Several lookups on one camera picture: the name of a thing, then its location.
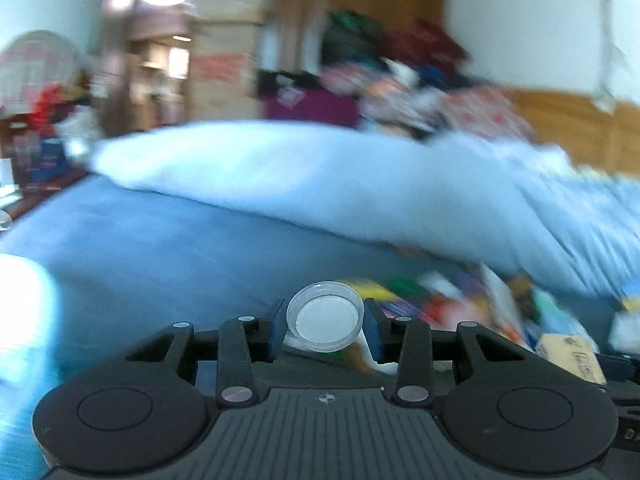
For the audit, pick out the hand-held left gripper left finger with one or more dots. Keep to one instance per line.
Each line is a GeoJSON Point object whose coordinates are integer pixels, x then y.
{"type": "Point", "coordinates": [274, 332]}

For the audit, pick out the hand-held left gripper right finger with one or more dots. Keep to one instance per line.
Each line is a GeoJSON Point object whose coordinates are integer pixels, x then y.
{"type": "Point", "coordinates": [372, 332]}

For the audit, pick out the blue bed sheet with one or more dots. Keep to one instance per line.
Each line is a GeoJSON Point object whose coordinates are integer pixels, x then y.
{"type": "Point", "coordinates": [150, 260]}

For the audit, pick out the round white mesh cover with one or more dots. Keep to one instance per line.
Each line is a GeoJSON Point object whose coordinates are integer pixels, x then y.
{"type": "Point", "coordinates": [35, 60]}

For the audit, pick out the white round plate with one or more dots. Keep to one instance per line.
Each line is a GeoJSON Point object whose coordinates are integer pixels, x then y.
{"type": "Point", "coordinates": [22, 310]}

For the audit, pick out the purple storage box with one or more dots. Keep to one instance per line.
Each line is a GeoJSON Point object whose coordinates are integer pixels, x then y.
{"type": "Point", "coordinates": [310, 105]}

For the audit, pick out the wooden headboard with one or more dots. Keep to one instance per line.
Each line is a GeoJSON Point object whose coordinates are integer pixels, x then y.
{"type": "Point", "coordinates": [575, 125]}

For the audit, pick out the red object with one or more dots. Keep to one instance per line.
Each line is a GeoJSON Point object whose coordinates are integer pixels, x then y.
{"type": "Point", "coordinates": [46, 105]}

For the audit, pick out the stack of cardboard boxes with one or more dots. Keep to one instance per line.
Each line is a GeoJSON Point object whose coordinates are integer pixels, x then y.
{"type": "Point", "coordinates": [225, 60]}

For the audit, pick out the blue box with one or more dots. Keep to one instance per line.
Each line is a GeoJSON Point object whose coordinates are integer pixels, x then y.
{"type": "Point", "coordinates": [51, 157]}

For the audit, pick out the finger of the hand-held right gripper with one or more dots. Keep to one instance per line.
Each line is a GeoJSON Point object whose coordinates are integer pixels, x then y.
{"type": "Point", "coordinates": [615, 367]}

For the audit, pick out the white plastic jar lid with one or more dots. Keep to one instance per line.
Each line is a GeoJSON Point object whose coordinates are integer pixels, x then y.
{"type": "Point", "coordinates": [327, 322]}

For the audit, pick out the pile of clothes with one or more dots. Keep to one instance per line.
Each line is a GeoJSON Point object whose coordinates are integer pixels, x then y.
{"type": "Point", "coordinates": [400, 90]}

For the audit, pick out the light blue striped quilt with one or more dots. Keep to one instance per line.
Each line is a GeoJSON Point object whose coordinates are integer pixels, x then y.
{"type": "Point", "coordinates": [590, 220]}

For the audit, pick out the white pillow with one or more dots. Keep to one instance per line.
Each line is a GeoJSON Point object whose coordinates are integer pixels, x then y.
{"type": "Point", "coordinates": [300, 175]}

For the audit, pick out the beige cardboard box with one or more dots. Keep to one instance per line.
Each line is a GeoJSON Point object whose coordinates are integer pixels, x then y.
{"type": "Point", "coordinates": [570, 355]}

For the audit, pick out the pile of colourful packets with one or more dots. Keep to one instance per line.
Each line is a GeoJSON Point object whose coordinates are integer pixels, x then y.
{"type": "Point", "coordinates": [450, 305]}

